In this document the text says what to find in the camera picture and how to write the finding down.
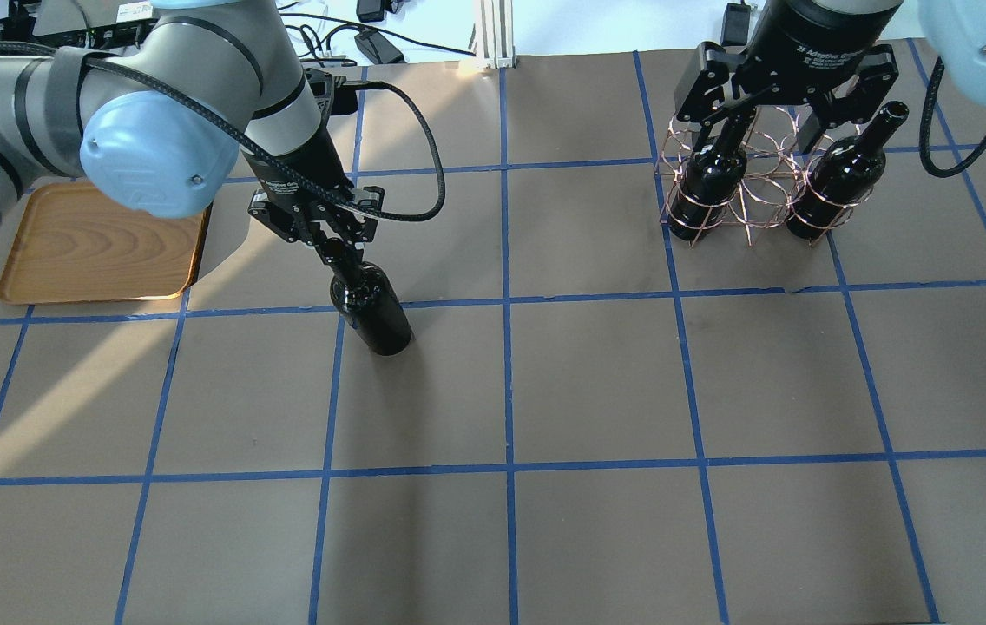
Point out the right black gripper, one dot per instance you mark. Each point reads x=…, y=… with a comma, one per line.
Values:
x=814, y=35

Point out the wooden tray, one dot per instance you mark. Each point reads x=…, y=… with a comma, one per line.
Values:
x=75, y=245

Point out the copper wire bottle basket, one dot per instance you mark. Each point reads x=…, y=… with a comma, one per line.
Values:
x=777, y=173

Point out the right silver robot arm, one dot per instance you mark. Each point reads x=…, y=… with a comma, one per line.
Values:
x=956, y=31

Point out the aluminium frame post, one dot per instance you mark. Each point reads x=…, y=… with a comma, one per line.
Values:
x=494, y=42

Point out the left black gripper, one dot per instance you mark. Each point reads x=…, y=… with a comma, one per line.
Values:
x=299, y=176

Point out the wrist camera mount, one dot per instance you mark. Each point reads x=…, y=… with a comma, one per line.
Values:
x=334, y=95

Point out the black power adapter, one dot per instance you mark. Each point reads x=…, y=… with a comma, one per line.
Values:
x=377, y=48

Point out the dark wine bottle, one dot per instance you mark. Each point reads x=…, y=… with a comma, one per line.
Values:
x=710, y=178
x=845, y=175
x=366, y=299

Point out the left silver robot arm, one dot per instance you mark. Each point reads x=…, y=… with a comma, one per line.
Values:
x=161, y=130

